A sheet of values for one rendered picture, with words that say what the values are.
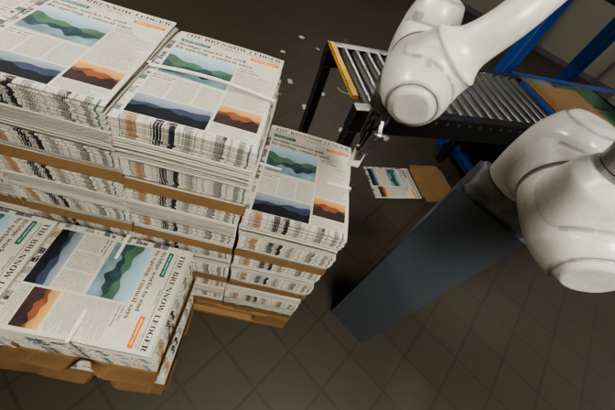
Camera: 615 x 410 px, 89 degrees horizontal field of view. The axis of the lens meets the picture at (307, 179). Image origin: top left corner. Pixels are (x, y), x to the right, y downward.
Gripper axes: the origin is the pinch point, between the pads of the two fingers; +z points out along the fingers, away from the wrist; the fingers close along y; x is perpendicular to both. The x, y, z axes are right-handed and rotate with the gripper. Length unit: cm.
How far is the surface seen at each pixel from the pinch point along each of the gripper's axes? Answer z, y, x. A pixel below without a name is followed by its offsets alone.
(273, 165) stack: 13.1, -1.0, -21.2
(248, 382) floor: 96, 41, -8
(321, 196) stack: 13.1, 5.9, -5.7
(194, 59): -10.2, -6.2, -46.0
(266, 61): -10.5, -14.6, -29.9
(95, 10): -11, -13, -72
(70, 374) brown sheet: 80, 50, -67
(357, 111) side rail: 16.6, -45.3, 6.6
